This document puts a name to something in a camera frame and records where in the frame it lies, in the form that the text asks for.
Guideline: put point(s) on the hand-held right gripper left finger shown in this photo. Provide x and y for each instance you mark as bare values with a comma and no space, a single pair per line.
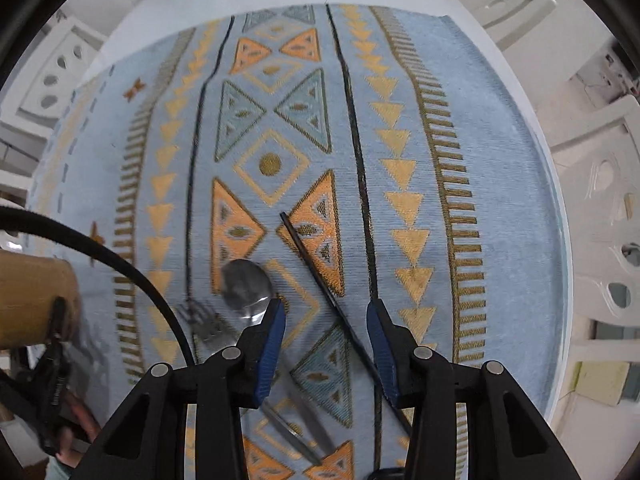
267,355

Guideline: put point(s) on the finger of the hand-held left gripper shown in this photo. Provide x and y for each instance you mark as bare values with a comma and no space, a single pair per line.
56,320

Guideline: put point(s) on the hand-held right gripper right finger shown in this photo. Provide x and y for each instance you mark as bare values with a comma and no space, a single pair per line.
382,355

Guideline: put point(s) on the wooden utensil holder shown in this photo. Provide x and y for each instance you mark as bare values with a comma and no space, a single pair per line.
30,295

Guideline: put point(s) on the metal spoon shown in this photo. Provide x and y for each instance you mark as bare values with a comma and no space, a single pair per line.
245,285

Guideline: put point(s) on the single black chopstick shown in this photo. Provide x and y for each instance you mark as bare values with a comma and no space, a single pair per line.
320,282

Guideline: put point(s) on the person's left hand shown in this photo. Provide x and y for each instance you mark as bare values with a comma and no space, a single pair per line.
80,422

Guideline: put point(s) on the pastel tiled floor mat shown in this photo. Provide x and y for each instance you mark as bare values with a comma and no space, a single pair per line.
600,380

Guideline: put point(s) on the patterned blue table mat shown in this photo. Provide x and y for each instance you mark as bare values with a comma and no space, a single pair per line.
450,110

